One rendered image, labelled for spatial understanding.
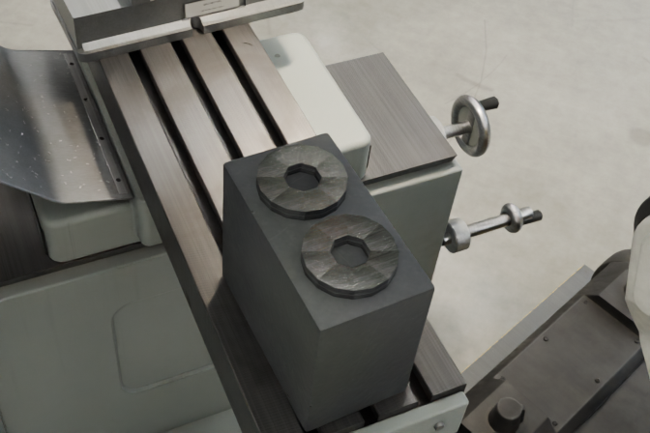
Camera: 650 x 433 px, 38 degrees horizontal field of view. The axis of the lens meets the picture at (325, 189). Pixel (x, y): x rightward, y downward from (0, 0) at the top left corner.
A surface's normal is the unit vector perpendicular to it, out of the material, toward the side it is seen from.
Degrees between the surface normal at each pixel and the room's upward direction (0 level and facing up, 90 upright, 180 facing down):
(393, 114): 0
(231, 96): 0
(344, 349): 90
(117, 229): 90
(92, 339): 90
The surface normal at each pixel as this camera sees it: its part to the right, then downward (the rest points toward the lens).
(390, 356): 0.45, 0.69
